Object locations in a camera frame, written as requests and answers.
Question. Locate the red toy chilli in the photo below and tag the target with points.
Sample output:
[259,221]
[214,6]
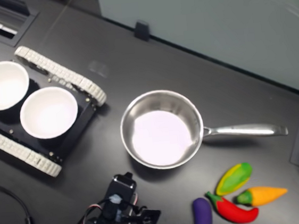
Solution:
[230,210]

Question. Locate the pale grey putty lump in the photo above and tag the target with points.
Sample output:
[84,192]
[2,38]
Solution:
[116,199]

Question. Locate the purple toy aubergine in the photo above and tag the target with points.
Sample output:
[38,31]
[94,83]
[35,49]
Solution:
[202,216]

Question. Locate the white bowl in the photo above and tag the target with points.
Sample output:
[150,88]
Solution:
[49,113]
[2,84]

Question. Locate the yellow green toy corn cob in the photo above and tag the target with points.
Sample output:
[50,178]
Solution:
[234,179]

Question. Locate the clear tape patch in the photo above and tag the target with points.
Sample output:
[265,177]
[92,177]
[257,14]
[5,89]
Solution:
[98,68]

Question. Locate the tracked vehicle with white tracks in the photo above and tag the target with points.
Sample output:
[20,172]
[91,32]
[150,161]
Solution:
[62,73]

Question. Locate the orange toy carrot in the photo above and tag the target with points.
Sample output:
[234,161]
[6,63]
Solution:
[265,194]

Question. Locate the black divider clip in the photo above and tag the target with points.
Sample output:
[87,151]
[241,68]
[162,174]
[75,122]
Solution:
[141,30]

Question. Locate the frosted glass divider panel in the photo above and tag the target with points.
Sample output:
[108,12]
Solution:
[209,17]

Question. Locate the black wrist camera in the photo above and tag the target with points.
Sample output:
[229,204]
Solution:
[147,219]

